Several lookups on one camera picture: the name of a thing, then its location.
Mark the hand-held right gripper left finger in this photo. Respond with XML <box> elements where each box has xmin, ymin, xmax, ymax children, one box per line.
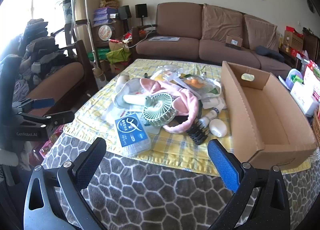
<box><xmin>24</xmin><ymin>137</ymin><xmax>107</xmax><ymax>230</ymax></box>

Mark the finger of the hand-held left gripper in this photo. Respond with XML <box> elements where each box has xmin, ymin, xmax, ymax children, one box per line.
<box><xmin>19</xmin><ymin>110</ymin><xmax>75</xmax><ymax>130</ymax></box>
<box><xmin>12</xmin><ymin>97</ymin><xmax>55</xmax><ymax>113</ymax></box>

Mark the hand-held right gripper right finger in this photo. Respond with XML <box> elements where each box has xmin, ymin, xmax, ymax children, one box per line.
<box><xmin>207</xmin><ymin>139</ymin><xmax>292</xmax><ymax>230</ymax></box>

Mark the white egg-shaped case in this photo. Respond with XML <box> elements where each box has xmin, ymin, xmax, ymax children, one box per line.
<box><xmin>209</xmin><ymin>119</ymin><xmax>227</xmax><ymax>137</ymax></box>

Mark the black comb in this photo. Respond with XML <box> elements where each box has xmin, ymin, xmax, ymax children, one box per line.
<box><xmin>186</xmin><ymin>117</ymin><xmax>209</xmax><ymax>145</ymax></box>

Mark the clear floss pick box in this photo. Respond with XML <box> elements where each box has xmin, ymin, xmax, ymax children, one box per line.
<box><xmin>114</xmin><ymin>112</ymin><xmax>152</xmax><ymax>157</ymax></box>

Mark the pink cat-ear headband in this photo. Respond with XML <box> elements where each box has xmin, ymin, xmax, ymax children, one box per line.
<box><xmin>139</xmin><ymin>78</ymin><xmax>203</xmax><ymax>134</ymax></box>

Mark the green handheld fan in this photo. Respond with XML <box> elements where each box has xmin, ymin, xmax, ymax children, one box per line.
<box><xmin>122</xmin><ymin>93</ymin><xmax>174</xmax><ymax>127</ymax></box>

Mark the wooden armchair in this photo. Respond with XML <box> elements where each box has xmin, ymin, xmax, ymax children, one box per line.
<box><xmin>25</xmin><ymin>24</ymin><xmax>99</xmax><ymax>118</ymax></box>

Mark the small white bottle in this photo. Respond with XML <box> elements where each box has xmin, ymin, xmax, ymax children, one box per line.
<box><xmin>199</xmin><ymin>109</ymin><xmax>221</xmax><ymax>127</ymax></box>

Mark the yellow plaid cloth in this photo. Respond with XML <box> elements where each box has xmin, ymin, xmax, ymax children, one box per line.
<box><xmin>64</xmin><ymin>59</ymin><xmax>315</xmax><ymax>178</ymax></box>

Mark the pile of clothes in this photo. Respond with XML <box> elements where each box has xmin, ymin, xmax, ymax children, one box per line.
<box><xmin>12</xmin><ymin>19</ymin><xmax>83</xmax><ymax>100</ymax></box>

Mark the yellow-green bag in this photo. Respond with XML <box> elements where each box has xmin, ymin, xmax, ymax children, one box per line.
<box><xmin>106</xmin><ymin>49</ymin><xmax>132</xmax><ymax>64</ymax></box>

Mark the orange item in clear bag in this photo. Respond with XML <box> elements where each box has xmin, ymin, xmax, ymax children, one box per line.
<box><xmin>186</xmin><ymin>77</ymin><xmax>203</xmax><ymax>89</ymax></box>

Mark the round tin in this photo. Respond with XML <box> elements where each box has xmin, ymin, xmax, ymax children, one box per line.
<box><xmin>98</xmin><ymin>25</ymin><xmax>112</xmax><ymax>40</ymax></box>

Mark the potted plant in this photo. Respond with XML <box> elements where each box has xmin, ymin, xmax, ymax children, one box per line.
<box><xmin>45</xmin><ymin>0</ymin><xmax>80</xmax><ymax>24</ymax></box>

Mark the wicker basket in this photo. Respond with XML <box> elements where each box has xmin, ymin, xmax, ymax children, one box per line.
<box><xmin>312</xmin><ymin>110</ymin><xmax>320</xmax><ymax>145</ymax></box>

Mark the metal pole stand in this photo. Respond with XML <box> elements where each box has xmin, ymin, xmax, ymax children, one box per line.
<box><xmin>71</xmin><ymin>0</ymin><xmax>100</xmax><ymax>70</ymax></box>

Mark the white tissue pack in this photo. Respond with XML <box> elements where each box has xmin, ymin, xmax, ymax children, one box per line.
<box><xmin>291</xmin><ymin>81</ymin><xmax>319</xmax><ymax>117</ymax></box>

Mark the stack of purple packets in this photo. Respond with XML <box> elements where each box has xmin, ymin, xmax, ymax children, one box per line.
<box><xmin>94</xmin><ymin>7</ymin><xmax>118</xmax><ymax>27</ymax></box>

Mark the purple plastic container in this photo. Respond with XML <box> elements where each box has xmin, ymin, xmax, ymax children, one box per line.
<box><xmin>285</xmin><ymin>69</ymin><xmax>304</xmax><ymax>88</ymax></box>

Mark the dark grey pillow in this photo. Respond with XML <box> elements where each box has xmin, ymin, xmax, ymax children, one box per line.
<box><xmin>255</xmin><ymin>46</ymin><xmax>285</xmax><ymax>63</ymax></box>

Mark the black speaker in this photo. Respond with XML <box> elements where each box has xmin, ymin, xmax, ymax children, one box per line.
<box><xmin>135</xmin><ymin>4</ymin><xmax>148</xmax><ymax>18</ymax></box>
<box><xmin>119</xmin><ymin>5</ymin><xmax>132</xmax><ymax>20</ymax></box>

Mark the small cardboard box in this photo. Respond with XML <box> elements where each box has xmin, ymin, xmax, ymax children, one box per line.
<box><xmin>226</xmin><ymin>35</ymin><xmax>243</xmax><ymax>50</ymax></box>

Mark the brown sofa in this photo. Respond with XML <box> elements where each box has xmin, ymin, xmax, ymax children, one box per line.
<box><xmin>135</xmin><ymin>2</ymin><xmax>293</xmax><ymax>78</ymax></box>

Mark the white and blue paper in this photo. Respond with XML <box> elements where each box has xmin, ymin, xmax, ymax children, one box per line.
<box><xmin>149</xmin><ymin>36</ymin><xmax>180</xmax><ymax>42</ymax></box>

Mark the brown sofa cushion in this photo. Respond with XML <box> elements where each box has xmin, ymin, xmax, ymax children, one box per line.
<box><xmin>244</xmin><ymin>14</ymin><xmax>279</xmax><ymax>52</ymax></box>
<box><xmin>202</xmin><ymin>4</ymin><xmax>244</xmax><ymax>43</ymax></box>

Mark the red-labelled cardboard box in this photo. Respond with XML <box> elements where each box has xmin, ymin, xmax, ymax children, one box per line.
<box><xmin>284</xmin><ymin>26</ymin><xmax>304</xmax><ymax>50</ymax></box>

